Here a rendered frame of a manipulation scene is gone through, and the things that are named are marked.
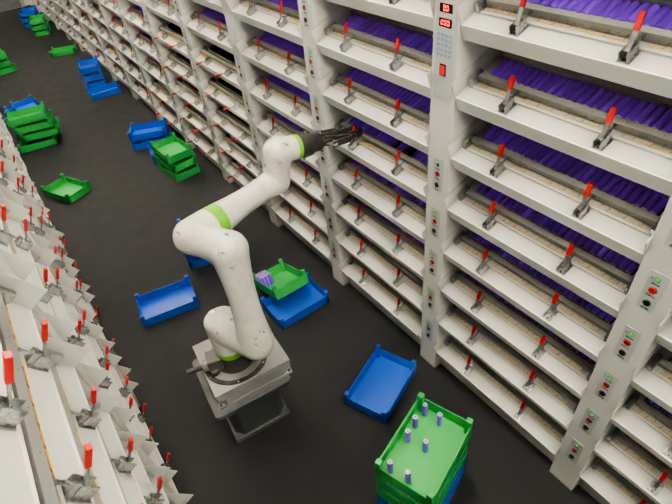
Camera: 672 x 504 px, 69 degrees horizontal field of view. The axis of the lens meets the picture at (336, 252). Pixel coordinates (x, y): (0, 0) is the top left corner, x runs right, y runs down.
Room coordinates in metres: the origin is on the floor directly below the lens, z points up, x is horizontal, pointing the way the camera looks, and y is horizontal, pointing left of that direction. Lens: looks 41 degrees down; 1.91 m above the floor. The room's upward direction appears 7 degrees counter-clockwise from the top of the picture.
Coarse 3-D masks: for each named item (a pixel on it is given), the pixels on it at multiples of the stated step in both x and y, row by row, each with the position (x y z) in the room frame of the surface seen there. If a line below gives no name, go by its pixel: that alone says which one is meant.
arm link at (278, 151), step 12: (264, 144) 1.59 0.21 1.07; (276, 144) 1.56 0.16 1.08; (288, 144) 1.58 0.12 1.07; (300, 144) 1.60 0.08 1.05; (264, 156) 1.56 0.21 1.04; (276, 156) 1.54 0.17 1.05; (288, 156) 1.55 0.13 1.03; (300, 156) 1.59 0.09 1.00; (264, 168) 1.57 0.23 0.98; (276, 168) 1.54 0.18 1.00; (288, 168) 1.57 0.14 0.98
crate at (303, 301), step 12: (300, 288) 1.91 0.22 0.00; (312, 288) 1.90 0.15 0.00; (264, 300) 1.79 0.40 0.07; (276, 300) 1.84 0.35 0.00; (288, 300) 1.83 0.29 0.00; (300, 300) 1.82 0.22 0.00; (312, 300) 1.81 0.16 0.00; (324, 300) 1.77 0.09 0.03; (276, 312) 1.75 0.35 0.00; (288, 312) 1.74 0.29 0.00; (300, 312) 1.69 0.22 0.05; (288, 324) 1.65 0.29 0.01
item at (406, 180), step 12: (336, 120) 1.92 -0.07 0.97; (348, 120) 1.94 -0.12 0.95; (372, 144) 1.74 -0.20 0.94; (360, 156) 1.70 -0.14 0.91; (372, 156) 1.68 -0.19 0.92; (372, 168) 1.65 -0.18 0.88; (384, 168) 1.59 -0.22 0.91; (408, 168) 1.54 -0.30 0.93; (396, 180) 1.52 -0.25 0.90; (408, 180) 1.48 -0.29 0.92; (420, 180) 1.46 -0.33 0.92; (420, 192) 1.41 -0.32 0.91
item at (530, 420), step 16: (448, 336) 1.33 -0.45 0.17; (448, 352) 1.28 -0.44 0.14; (464, 352) 1.24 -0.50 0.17; (464, 368) 1.18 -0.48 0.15; (480, 368) 1.17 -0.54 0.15; (480, 384) 1.11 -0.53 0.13; (496, 384) 1.08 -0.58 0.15; (496, 400) 1.03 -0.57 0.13; (512, 400) 1.01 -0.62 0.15; (528, 400) 0.98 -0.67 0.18; (512, 416) 0.95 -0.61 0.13; (528, 416) 0.94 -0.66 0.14; (544, 416) 0.91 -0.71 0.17; (528, 432) 0.89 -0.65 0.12; (544, 432) 0.87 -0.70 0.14; (560, 432) 0.85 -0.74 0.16
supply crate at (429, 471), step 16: (416, 400) 0.92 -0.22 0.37; (432, 416) 0.88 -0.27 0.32; (448, 416) 0.86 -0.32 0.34; (400, 432) 0.83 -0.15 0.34; (416, 432) 0.83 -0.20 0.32; (432, 432) 0.82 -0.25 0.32; (448, 432) 0.82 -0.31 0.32; (464, 432) 0.81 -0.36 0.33; (400, 448) 0.78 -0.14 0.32; (416, 448) 0.78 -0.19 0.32; (432, 448) 0.77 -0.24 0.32; (448, 448) 0.76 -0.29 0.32; (384, 464) 0.73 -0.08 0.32; (400, 464) 0.73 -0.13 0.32; (416, 464) 0.72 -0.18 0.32; (432, 464) 0.72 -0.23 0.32; (448, 464) 0.71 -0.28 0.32; (400, 480) 0.68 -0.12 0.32; (416, 480) 0.67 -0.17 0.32; (432, 480) 0.67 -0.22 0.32; (416, 496) 0.61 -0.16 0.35; (432, 496) 0.59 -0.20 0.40
